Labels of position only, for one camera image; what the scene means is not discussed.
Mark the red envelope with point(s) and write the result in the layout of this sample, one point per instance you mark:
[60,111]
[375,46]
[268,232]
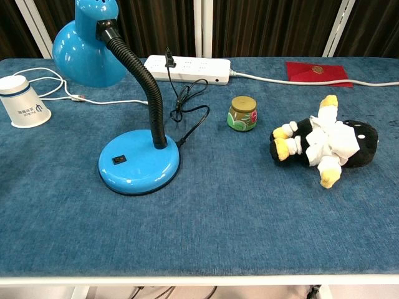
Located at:
[315,74]

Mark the black white plush penguin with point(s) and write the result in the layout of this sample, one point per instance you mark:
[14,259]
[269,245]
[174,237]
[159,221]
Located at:
[324,140]

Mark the blue table cloth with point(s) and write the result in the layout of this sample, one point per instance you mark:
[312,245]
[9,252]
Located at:
[218,218]

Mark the white power strip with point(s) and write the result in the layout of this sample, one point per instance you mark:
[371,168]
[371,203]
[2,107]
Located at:
[190,70]

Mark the blue desk lamp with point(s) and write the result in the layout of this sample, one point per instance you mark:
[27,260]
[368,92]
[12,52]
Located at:
[137,162]

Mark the small painted jar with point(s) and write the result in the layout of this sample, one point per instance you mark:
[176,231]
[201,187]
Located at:
[242,113]

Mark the white paper cup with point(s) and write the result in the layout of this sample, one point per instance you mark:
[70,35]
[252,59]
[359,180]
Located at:
[22,102]

